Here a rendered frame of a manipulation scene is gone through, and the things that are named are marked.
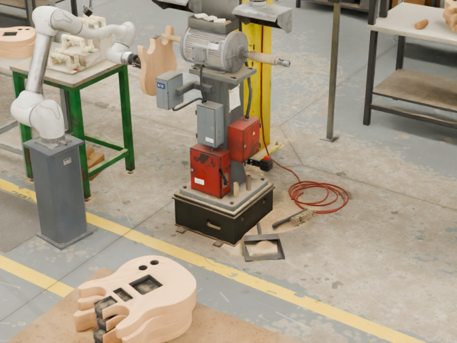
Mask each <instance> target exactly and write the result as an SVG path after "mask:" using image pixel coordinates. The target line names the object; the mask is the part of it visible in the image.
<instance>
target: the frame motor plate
mask: <svg viewBox="0 0 457 343"><path fill-rule="evenodd" d="M200 70H201V69H199V68H196V67H192V68H190V69H189V73H190V74H194V75H198V76H200ZM256 72H257V69H256V68H252V67H247V66H243V67H242V68H241V69H240V70H239V71H237V72H235V73H233V72H227V73H226V74H221V73H216V72H212V71H208V70H204V69H203V77H206V78H211V79H215V80H219V81H223V82H228V83H231V84H239V83H240V82H242V81H244V80H245V79H247V78H249V77H250V76H252V75H254V74H256Z"/></svg>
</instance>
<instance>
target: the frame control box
mask: <svg viewBox="0 0 457 343"><path fill-rule="evenodd" d="M155 80H156V104H157V107H158V108H162V109H165V110H170V109H172V110H173V111H174V112H176V111H178V110H181V109H182V108H185V107H186V106H187V105H190V104H191V103H193V102H195V101H198V100H201V101H202V102H201V103H202V104H204V103H203V98H202V97H198V98H196V99H193V100H192V101H189V102H188V103H186V104H184V105H183V106H181V107H179V108H176V109H175V108H174V107H175V106H177V105H179V104H181V103H183V102H184V95H181V96H177V95H175V90H176V89H177V88H179V87H181V86H183V73H181V72H178V71H173V70H170V71H168V72H166V73H164V74H162V75H160V76H158V77H156V78H155Z"/></svg>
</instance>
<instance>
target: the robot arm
mask: <svg viewBox="0 0 457 343"><path fill-rule="evenodd" d="M32 20H33V22H34V24H35V30H36V32H37V37H36V40H35V46H34V50H33V56H32V59H31V66H30V69H29V75H28V79H27V85H26V88H25V91H22V92H21V93H20V95H19V97H18V98H17V99H16V100H15V101H14V102H13V103H12V105H11V114H12V116H13V117H14V118H15V119H16V120H17V121H18V122H20V123H22V124H24V125H26V126H29V127H34V128H36V129H37V130H38V131H39V134H40V138H39V139H37V140H34V144H39V145H40V146H43V147H44V148H47V149H48V150H54V149H55V148H58V147H60V146H62V147H66V146H67V144H68V143H71V142H72V141H73V140H72V139H71V138H68V137H66V136H65V126H64V119H63V113H62V110H61V108H60V106H59V104H58V103H57V102H55V101H53V100H49V99H48V100H44V97H43V95H42V94H41V90H42V86H43V83H44V77H45V73H46V67H47V64H48V58H49V54H50V48H51V45H52V38H53V36H55V35H56V33H57V31H64V32H68V33H70V34H72V35H76V36H78V37H81V38H83V39H89V40H92V39H97V38H100V37H103V36H105V35H108V34H110V33H114V37H115V38H116V43H115V44H114V45H113V46H112V47H109V48H108V49H107V50H106V51H105V56H106V58H107V59H109V60H110V61H111V62H114V63H117V64H124V65H132V66H133V67H136V68H139V69H141V61H140V58H139V56H138V55H136V54H133V53H132V52H129V48H130V46H131V44H132V42H133V39H134V36H135V32H136V28H135V25H134V24H133V23H132V22H125V23H123V24H122V25H120V26H118V25H115V24H111V25H107V26H105V27H101V28H98V29H94V30H89V29H87V28H86V26H85V25H84V24H83V23H82V22H81V21H80V20H79V19H78V18H77V17H76V16H74V15H73V14H71V13H69V12H68V11H65V10H61V9H58V8H57V7H51V6H41V7H37V8H36V9H34V11H33V13H32Z"/></svg>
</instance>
